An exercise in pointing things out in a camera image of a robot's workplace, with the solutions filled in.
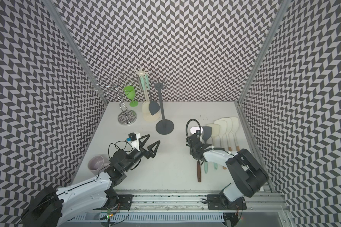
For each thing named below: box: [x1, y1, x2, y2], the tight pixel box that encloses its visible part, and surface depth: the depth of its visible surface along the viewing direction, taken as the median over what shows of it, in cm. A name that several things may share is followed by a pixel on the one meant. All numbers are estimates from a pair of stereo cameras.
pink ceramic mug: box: [87, 155, 111, 175], surface depth 80 cm
